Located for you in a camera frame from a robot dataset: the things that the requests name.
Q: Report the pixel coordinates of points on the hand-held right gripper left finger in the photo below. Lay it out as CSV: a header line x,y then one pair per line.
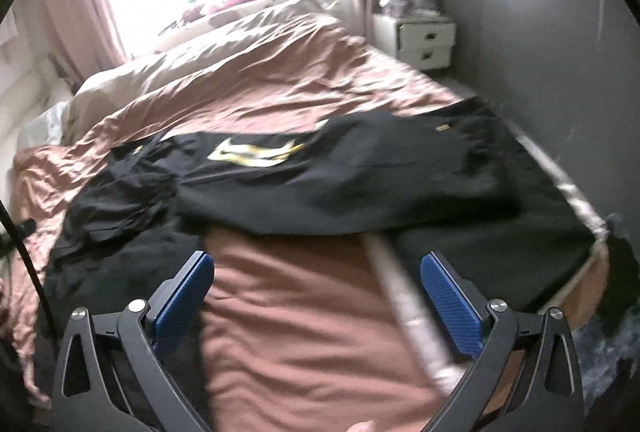
x,y
185,302

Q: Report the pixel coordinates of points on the beige blanket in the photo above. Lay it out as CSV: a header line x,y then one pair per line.
x,y
150,77

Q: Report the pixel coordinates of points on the white nightstand with drawers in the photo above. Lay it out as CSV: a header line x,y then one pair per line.
x,y
425,37

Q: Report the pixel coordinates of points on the pink duvet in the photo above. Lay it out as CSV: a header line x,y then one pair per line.
x,y
300,337

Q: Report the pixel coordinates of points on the dark cloth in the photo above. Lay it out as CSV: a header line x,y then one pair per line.
x,y
622,272

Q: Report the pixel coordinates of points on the dark patterned rug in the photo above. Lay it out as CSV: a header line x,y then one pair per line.
x,y
600,362

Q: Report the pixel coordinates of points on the small silvery object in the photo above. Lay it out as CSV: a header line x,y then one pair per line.
x,y
390,4

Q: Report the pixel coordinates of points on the white padded headboard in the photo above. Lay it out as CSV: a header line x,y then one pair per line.
x,y
25,82

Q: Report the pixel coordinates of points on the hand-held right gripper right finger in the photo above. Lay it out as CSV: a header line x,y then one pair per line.
x,y
447,307

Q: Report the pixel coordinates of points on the white pillow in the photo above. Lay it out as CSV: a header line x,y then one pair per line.
x,y
47,124

